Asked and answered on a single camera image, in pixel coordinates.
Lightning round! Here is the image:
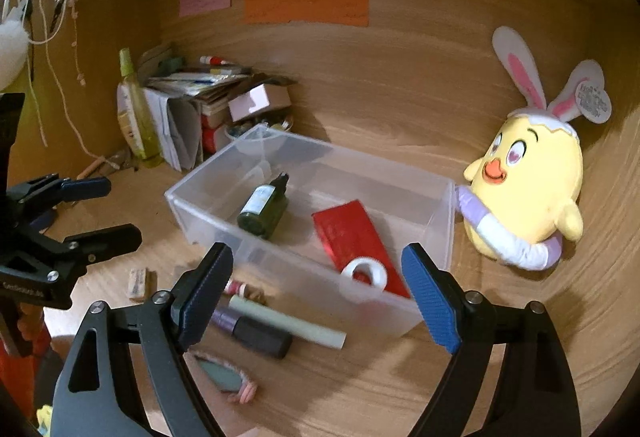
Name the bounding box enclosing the clear plastic storage box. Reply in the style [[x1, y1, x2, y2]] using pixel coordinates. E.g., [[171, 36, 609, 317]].
[[165, 124, 457, 338]]

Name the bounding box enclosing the light green tube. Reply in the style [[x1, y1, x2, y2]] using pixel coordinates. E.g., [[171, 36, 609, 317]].
[[229, 295, 347, 349]]

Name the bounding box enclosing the red book box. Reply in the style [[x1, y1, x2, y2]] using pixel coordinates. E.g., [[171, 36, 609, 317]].
[[201, 113, 232, 154]]

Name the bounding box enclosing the small white box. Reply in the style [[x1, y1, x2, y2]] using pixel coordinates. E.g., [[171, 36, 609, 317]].
[[228, 83, 292, 122]]

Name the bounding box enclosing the small wooden block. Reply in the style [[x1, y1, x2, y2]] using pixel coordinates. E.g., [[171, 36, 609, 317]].
[[128, 268, 152, 302]]

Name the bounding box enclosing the white folded leaflet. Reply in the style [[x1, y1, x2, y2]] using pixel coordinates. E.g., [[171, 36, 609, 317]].
[[145, 87, 203, 172]]

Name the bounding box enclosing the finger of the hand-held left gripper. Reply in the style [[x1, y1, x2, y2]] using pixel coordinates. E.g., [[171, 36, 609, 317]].
[[44, 223, 144, 276], [9, 174, 112, 224]]

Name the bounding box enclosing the wooden stick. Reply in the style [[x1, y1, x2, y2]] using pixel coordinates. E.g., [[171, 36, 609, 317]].
[[75, 157, 110, 181]]

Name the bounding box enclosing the orange paper note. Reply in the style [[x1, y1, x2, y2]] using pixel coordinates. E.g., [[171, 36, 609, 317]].
[[243, 0, 371, 28]]

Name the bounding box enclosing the yellow chick plush toy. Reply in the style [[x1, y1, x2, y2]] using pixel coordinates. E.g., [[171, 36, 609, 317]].
[[454, 26, 613, 272]]

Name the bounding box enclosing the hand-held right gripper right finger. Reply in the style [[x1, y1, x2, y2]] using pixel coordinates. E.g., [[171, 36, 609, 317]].
[[401, 242, 583, 437]]

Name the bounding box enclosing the white fluffy toy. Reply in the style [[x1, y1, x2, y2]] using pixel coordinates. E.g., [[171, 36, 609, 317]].
[[0, 14, 28, 90]]

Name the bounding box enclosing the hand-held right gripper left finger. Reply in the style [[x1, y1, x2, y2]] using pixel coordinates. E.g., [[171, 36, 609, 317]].
[[50, 242, 236, 437]]

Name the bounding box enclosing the white hanging cord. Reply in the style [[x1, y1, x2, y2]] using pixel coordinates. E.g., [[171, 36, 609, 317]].
[[22, 0, 108, 162]]

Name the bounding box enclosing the white tape roll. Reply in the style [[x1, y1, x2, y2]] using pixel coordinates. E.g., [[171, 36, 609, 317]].
[[341, 257, 388, 304]]

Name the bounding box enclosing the white bowl of trinkets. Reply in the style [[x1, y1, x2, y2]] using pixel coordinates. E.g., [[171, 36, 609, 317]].
[[225, 117, 295, 142]]

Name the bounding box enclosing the yellow-green spray bottle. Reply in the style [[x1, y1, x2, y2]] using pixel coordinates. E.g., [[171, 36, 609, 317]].
[[118, 48, 163, 168]]

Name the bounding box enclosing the stack of books and papers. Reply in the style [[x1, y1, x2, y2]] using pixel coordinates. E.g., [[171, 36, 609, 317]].
[[137, 44, 296, 118]]

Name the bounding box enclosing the small pink bottle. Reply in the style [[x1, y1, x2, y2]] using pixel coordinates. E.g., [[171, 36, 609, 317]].
[[224, 279, 266, 304]]

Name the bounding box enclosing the flat red box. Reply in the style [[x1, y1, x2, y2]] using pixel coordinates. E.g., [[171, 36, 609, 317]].
[[312, 199, 413, 300]]

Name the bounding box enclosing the purple bottle with black cap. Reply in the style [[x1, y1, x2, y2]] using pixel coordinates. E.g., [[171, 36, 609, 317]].
[[212, 309, 294, 359]]

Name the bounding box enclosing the dark green glass bottle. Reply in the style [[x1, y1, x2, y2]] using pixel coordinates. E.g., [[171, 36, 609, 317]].
[[237, 172, 291, 240]]

